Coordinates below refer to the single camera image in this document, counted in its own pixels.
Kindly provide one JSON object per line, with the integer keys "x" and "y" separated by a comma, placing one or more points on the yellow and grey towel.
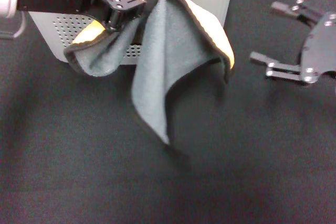
{"x": 170, "y": 51}

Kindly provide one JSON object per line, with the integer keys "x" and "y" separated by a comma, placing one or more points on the black tablecloth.
{"x": 105, "y": 169}

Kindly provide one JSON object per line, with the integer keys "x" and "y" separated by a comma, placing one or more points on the grey perforated plastic storage box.
{"x": 210, "y": 1}

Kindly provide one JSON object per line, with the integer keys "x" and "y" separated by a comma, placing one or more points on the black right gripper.
{"x": 321, "y": 48}

